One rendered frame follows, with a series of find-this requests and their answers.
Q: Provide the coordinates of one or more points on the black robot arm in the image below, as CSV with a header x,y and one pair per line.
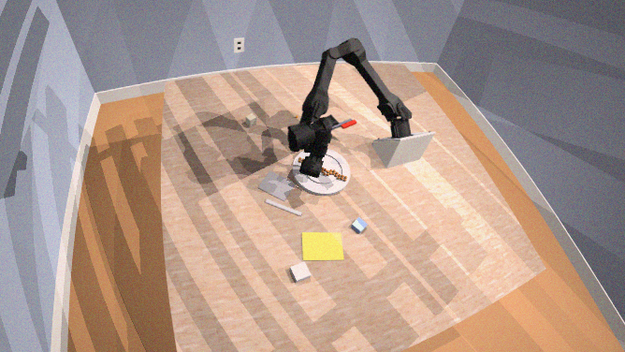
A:
x,y
316,103

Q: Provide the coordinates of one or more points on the yellow flat square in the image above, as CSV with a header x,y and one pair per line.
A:
x,y
322,246

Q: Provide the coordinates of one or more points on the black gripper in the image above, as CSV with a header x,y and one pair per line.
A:
x,y
312,164

